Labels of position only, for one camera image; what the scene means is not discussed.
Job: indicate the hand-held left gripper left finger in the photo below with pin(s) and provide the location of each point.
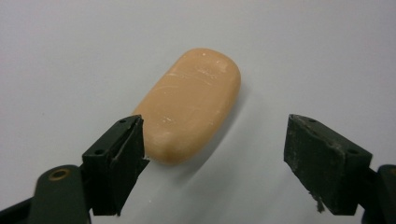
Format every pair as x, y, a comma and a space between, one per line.
115, 168

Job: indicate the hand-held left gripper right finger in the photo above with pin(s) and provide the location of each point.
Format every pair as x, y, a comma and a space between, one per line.
323, 168

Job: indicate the orange soap bar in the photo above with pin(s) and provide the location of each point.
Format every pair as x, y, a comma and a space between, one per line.
190, 105

